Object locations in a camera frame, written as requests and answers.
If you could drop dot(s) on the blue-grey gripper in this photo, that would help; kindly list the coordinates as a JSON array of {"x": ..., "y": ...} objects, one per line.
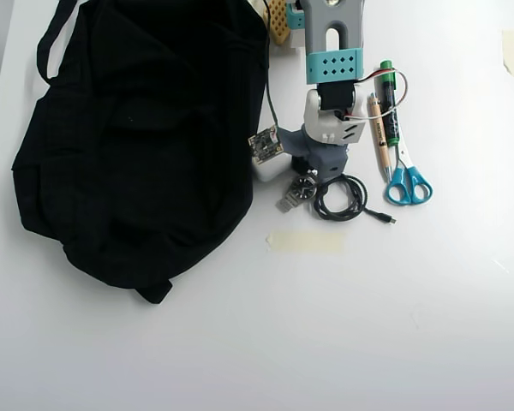
[{"x": 329, "y": 163}]

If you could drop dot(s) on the grey teal white robot arm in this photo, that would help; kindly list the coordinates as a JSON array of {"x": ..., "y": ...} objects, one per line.
[{"x": 332, "y": 25}]

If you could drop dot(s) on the black fabric bag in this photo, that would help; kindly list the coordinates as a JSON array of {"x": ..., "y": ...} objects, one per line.
[{"x": 133, "y": 150}]

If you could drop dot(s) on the black dial metal wristwatch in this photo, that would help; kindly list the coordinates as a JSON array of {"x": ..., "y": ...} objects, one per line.
[{"x": 302, "y": 188}]

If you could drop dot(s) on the wooden ballpoint pen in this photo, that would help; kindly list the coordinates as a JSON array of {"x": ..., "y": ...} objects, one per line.
[{"x": 379, "y": 132}]

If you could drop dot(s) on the white charger block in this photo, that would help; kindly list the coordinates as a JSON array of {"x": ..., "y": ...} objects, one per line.
[{"x": 269, "y": 172}]

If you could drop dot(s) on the green black marker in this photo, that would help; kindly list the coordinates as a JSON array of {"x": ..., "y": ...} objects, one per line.
[{"x": 389, "y": 115}]

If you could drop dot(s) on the long beige tape strip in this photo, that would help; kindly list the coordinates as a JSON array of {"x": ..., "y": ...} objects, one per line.
[{"x": 306, "y": 242}]

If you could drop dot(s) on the yellow perforated base part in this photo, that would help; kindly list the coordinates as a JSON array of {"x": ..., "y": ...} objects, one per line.
[{"x": 278, "y": 21}]

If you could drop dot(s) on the small camera circuit board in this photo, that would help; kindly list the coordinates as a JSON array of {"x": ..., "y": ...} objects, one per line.
[{"x": 263, "y": 144}]

